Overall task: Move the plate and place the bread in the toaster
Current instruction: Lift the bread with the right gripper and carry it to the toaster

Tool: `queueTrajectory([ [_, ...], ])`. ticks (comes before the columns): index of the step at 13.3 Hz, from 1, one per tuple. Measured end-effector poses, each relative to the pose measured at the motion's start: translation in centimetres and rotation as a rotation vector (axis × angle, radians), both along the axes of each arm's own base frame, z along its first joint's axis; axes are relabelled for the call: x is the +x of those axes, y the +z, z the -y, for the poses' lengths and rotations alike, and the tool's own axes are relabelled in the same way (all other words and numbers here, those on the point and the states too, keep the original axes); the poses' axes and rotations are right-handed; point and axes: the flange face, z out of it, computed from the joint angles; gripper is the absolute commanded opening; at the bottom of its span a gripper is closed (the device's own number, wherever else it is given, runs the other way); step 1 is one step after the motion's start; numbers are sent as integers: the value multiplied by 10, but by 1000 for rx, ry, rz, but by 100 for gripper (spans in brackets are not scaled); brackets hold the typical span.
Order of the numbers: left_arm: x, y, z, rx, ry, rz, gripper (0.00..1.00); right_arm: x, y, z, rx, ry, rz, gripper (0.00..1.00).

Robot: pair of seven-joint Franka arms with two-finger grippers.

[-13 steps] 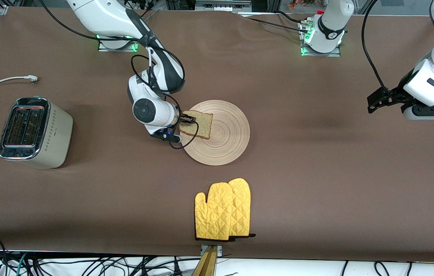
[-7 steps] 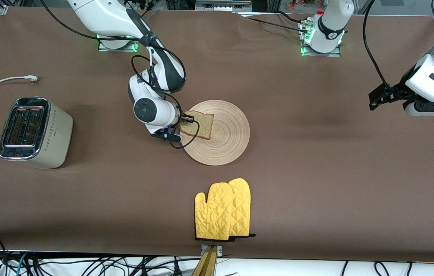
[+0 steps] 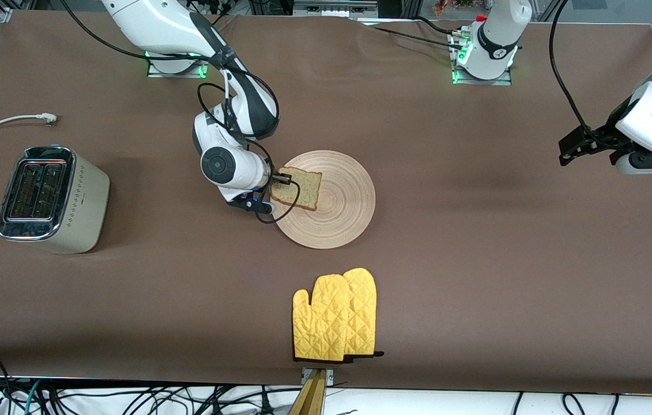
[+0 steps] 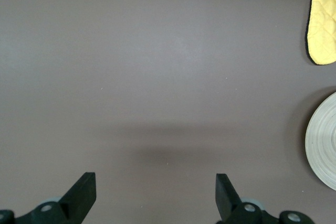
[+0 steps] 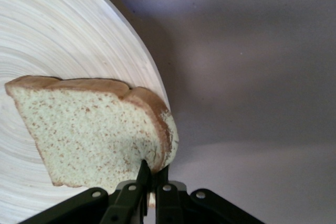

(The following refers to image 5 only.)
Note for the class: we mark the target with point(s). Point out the round wooden plate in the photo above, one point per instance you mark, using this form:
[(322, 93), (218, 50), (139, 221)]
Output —
[(52, 24)]

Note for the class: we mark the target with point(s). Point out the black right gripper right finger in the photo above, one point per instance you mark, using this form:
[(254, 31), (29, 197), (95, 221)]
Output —
[(168, 203)]

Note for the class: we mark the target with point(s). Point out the bread slice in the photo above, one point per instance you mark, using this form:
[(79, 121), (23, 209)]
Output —
[(86, 129)]

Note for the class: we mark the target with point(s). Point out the brown table cover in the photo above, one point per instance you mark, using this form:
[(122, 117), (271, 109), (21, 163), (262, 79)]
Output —
[(249, 77)]

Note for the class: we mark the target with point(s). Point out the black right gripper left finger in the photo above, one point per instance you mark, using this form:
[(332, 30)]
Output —
[(128, 203)]

